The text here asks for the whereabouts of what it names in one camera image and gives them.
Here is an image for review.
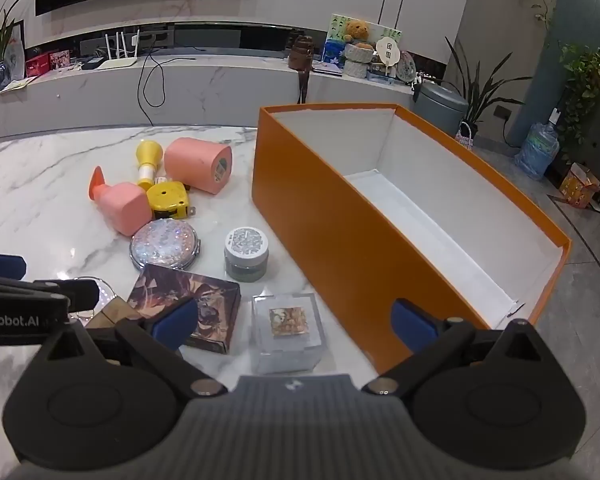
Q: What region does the orange cardboard box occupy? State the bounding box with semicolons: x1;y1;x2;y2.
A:
251;102;572;376

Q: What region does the pink cylinder container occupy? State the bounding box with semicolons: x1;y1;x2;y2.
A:
164;137;233;196

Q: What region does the framed picture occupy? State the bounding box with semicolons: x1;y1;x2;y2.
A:
2;20;26;81

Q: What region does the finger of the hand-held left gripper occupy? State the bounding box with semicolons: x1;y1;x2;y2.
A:
0;252;27;281
0;274;100;312

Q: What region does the pastel woven handbag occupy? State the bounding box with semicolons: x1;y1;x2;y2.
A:
455;121;476;151

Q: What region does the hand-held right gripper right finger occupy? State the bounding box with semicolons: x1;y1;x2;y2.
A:
361;297;551;396

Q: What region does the pothos plant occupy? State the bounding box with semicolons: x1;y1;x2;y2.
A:
557;42;600;161

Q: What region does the glitter compact mirror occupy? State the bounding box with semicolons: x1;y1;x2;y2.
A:
129;219;200;267

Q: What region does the dark patterned card box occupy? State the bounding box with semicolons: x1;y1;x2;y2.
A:
127;262;242;355

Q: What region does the clear acrylic cube box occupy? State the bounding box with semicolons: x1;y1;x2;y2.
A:
250;292;327;375

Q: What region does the round white hand fan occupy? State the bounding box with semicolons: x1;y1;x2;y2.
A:
375;36;400;78

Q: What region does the white router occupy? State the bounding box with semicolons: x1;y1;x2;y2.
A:
96;30;142;71

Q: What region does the round patterned hand fan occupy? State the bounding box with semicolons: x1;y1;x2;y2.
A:
397;50;417;83

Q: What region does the grey pedal trash can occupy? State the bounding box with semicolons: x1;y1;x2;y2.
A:
412;81;470;138

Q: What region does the large blue water bottle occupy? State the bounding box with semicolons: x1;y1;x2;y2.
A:
514;110;561;181

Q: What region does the black cable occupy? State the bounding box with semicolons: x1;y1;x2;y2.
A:
137;42;198;128

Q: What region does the colourful cardboard box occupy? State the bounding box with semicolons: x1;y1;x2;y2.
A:
559;162;600;209

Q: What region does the yellow bottle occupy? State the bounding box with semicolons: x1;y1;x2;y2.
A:
136;140;167;192

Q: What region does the glass jar glitter lid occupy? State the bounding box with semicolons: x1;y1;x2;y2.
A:
224;226;271;281

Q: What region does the long-leaf potted plant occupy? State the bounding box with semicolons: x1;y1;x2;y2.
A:
444;35;533;126

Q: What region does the white woven basket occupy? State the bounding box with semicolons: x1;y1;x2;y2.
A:
342;42;376;78

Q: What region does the yellow tape measure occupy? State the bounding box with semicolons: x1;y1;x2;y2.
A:
146;181;196;220

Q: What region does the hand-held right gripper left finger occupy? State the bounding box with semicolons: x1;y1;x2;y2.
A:
40;297;228;398

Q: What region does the brown leather bag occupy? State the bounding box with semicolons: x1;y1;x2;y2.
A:
286;35;315;103

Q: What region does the pink pump bottle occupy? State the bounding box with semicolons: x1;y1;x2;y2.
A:
89;166;153;237

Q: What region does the gold brown box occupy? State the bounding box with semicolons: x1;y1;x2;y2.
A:
86;297;142;331

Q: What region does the brown teddy bear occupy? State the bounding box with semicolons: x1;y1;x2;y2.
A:
342;19;372;43

